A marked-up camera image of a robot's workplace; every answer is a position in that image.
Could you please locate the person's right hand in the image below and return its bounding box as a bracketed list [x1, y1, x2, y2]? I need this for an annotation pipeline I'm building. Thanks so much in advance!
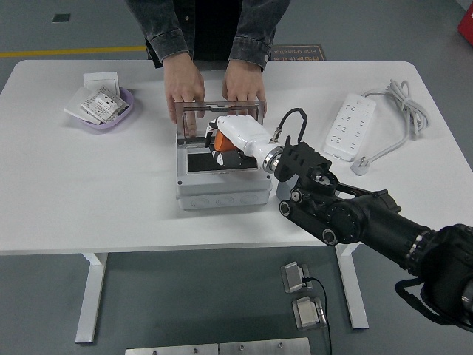
[163, 55, 207, 137]

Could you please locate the person's left hand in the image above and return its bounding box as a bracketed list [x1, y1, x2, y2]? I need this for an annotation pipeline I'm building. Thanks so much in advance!
[220, 58, 268, 108]

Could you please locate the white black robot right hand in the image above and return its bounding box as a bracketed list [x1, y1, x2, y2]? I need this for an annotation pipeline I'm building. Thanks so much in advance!
[204, 114, 282, 171]

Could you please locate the orange cylinder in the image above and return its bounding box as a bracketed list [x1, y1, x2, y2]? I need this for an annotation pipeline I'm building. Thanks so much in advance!
[214, 131, 237, 152]

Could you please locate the grey electrical box hinged lid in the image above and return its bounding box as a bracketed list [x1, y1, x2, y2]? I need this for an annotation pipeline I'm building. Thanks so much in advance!
[172, 98, 274, 211]

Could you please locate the grey cube with round hole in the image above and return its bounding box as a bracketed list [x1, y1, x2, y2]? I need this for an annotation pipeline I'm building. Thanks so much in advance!
[275, 175, 301, 203]

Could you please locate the person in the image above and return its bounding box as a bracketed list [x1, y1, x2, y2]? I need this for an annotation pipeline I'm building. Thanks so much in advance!
[123, 0, 289, 71]

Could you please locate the dark floor sign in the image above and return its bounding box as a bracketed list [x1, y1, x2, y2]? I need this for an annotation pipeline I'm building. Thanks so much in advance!
[268, 44, 328, 62]

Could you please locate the white socket plate printed wrap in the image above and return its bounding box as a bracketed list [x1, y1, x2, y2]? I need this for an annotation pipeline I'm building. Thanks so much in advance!
[80, 86, 126, 125]

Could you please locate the purple plastic tray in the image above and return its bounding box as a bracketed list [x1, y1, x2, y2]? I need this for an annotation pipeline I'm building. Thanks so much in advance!
[69, 86, 135, 134]

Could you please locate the white power strip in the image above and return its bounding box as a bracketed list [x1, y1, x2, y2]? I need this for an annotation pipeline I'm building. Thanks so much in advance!
[322, 92, 377, 163]

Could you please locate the white flat plate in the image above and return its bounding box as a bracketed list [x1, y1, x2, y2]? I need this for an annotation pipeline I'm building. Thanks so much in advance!
[64, 88, 101, 125]

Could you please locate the yellow floor tape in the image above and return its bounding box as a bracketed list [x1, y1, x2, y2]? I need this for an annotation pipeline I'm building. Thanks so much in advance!
[0, 44, 147, 59]

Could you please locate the silver foot pedal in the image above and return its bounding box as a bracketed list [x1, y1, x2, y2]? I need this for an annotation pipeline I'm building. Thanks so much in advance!
[291, 295, 328, 331]
[279, 261, 315, 294]

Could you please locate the white table leg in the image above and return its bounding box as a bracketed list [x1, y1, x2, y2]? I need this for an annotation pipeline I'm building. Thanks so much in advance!
[335, 243, 370, 330]
[75, 252, 109, 344]

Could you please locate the red object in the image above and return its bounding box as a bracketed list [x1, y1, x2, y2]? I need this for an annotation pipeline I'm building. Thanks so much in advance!
[457, 7, 473, 38]

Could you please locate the plain white switch plate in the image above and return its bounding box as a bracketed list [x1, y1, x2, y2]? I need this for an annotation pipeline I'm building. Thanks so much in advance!
[83, 72, 121, 92]

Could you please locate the white power cord with plug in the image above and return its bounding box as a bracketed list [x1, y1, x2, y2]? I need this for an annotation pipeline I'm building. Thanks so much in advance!
[350, 78, 432, 176]

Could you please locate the black pedal cable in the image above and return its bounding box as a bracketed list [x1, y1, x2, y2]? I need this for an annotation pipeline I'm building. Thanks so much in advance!
[301, 276, 333, 355]

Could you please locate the metal base plate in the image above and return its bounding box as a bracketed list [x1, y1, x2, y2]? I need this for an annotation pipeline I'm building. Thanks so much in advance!
[124, 343, 220, 355]
[218, 337, 311, 355]

